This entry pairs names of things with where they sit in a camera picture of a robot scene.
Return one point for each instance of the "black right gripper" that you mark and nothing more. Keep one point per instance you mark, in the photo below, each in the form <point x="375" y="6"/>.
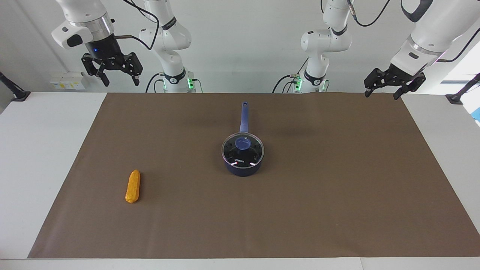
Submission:
<point x="103" y="50"/>

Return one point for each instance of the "glass lid with blue knob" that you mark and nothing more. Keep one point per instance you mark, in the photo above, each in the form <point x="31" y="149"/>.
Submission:
<point x="243" y="143"/>

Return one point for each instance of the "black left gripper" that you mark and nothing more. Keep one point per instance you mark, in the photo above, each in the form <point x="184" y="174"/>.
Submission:
<point x="407" y="75"/>

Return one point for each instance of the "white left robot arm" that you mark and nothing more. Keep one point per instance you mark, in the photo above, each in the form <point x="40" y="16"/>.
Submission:
<point x="322" y="41"/>

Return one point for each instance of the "black clamp stand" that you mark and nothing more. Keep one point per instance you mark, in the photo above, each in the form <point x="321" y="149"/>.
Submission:
<point x="455" y="99"/>
<point x="20" y="95"/>

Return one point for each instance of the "light blue object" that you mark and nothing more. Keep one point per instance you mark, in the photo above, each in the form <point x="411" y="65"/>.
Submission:
<point x="477" y="114"/>

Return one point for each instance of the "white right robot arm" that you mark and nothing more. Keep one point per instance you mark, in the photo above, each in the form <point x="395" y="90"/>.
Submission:
<point x="165" y="37"/>

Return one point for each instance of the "dark blue saucepan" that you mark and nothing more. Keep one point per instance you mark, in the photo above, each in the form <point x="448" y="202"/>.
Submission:
<point x="243" y="171"/>

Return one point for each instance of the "white wall power strip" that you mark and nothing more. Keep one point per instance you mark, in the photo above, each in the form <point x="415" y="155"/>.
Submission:
<point x="67" y="82"/>

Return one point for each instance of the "yellow corn cob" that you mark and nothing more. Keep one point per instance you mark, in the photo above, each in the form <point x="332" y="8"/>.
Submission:
<point x="132" y="187"/>

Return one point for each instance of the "brown table mat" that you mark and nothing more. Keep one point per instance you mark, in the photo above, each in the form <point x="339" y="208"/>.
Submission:
<point x="187" y="225"/>

